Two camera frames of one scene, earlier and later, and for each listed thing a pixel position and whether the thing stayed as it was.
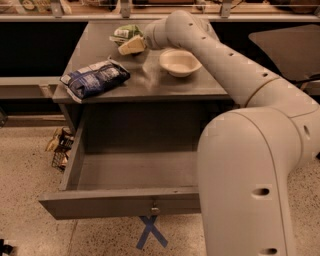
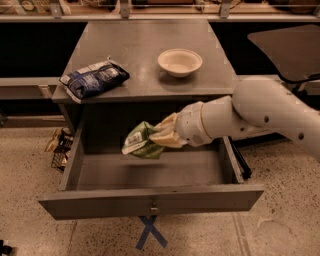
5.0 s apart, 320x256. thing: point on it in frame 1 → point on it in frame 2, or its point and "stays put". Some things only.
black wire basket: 62,154 stays put
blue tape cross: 151,228 stays put
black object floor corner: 5,248 stays put
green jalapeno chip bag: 125,33 → 137,142
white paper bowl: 179,62 stays put
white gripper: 149,35 → 189,124
